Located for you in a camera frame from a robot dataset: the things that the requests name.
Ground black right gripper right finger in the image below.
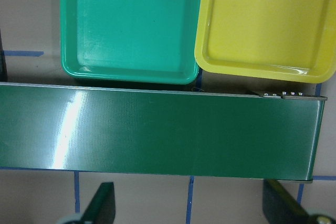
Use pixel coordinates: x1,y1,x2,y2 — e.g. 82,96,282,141
262,179,309,224

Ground yellow tray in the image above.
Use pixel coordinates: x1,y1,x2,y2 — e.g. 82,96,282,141
195,0,335,83

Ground green tray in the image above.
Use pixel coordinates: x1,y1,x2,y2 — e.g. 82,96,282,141
60,0,200,84

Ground green conveyor belt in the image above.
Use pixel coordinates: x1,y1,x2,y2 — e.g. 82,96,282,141
1,83,325,181

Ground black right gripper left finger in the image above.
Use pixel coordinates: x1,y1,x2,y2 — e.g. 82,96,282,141
80,182,116,224

